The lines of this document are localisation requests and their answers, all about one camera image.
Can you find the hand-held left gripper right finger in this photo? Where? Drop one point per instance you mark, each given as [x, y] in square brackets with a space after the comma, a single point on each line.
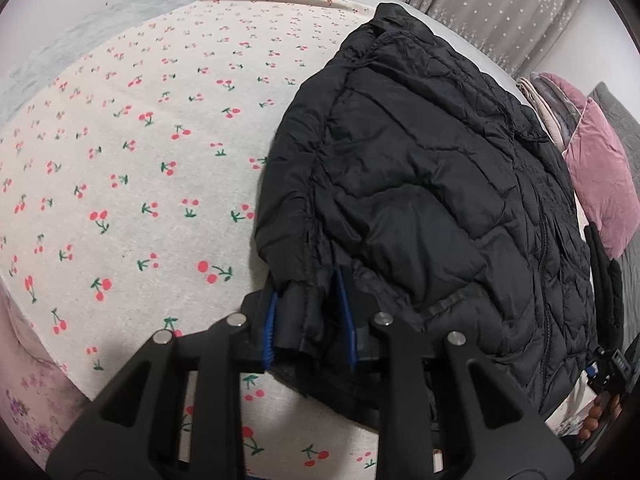
[346, 322]

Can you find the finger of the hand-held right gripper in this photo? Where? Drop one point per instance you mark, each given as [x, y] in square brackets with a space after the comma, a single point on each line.
[606, 280]

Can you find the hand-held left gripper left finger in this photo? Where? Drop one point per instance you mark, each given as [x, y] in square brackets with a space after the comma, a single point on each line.
[269, 332]

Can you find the black puffer jacket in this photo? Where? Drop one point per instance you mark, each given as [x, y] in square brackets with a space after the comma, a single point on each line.
[425, 185]

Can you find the person's right hand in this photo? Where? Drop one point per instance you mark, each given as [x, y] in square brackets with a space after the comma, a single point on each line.
[597, 416]

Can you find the pink velvet pillow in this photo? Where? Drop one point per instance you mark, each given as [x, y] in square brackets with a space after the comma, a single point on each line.
[600, 175]

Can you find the grey quilted cushion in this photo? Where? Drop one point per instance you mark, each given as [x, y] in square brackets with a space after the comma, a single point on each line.
[617, 110]

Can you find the folded blanket stack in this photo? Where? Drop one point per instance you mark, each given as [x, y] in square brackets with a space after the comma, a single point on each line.
[547, 110]

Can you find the cherry print bed sheet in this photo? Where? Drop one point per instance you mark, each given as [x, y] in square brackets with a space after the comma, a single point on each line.
[125, 185]

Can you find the purple floral bed sheet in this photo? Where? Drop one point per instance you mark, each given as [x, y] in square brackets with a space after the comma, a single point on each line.
[35, 410]

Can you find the grey star print curtain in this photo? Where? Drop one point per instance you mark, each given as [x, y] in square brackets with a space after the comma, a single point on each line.
[490, 5]

